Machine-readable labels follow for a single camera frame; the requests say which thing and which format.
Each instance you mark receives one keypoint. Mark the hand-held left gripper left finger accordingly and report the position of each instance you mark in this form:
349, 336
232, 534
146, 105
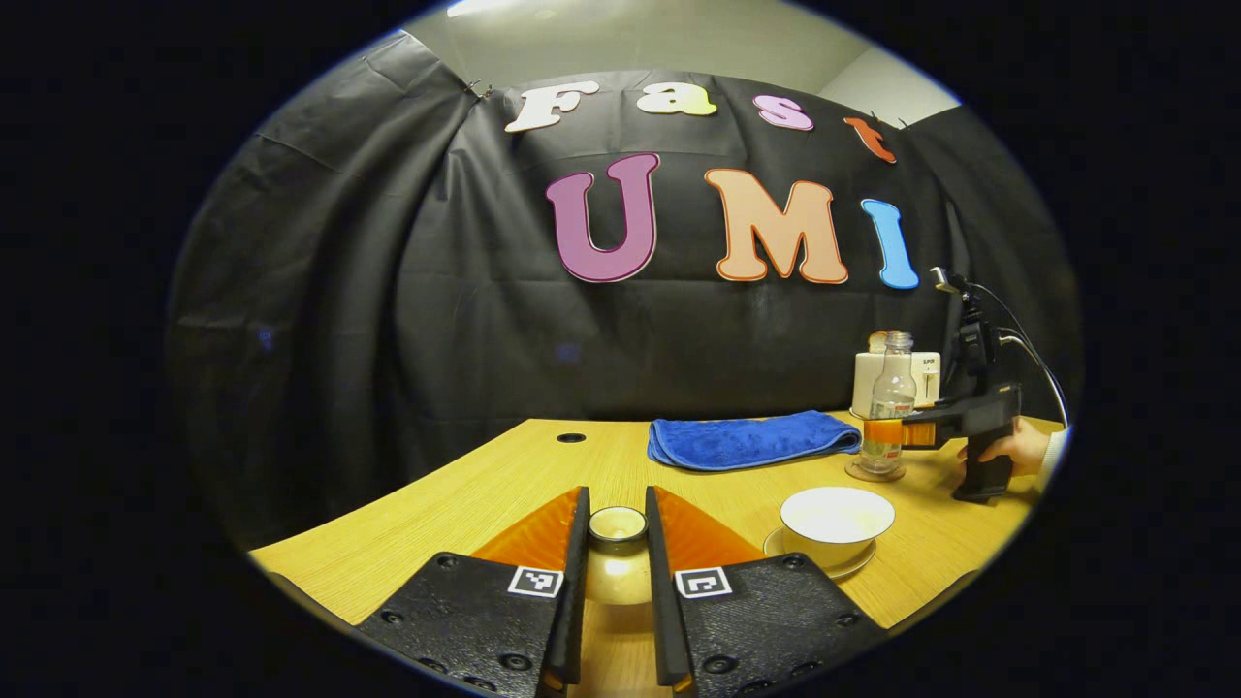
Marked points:
570, 591

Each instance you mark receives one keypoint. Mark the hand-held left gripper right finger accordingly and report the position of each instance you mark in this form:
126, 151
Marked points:
661, 591

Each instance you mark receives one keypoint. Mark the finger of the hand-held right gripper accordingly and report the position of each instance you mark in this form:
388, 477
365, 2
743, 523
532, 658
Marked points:
884, 432

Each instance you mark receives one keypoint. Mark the clear glass water bottle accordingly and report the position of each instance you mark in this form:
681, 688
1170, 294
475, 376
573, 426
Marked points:
890, 397

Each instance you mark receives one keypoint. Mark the round wooden coaster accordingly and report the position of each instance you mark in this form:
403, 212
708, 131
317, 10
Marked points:
858, 473

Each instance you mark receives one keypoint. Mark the cream ceramic teacup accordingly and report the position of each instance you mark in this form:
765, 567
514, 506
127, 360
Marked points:
836, 519

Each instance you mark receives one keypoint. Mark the white toaster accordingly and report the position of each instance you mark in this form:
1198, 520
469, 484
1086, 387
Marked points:
863, 388

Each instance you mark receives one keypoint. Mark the toast slice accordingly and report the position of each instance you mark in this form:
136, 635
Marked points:
876, 340

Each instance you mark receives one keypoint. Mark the blue folded towel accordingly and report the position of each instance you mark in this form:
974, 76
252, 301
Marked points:
751, 441

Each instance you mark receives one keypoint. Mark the cream ceramic saucer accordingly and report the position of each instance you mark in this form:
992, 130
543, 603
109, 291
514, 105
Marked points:
858, 564

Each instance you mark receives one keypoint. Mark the black backdrop cloth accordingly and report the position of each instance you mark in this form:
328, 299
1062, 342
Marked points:
388, 339

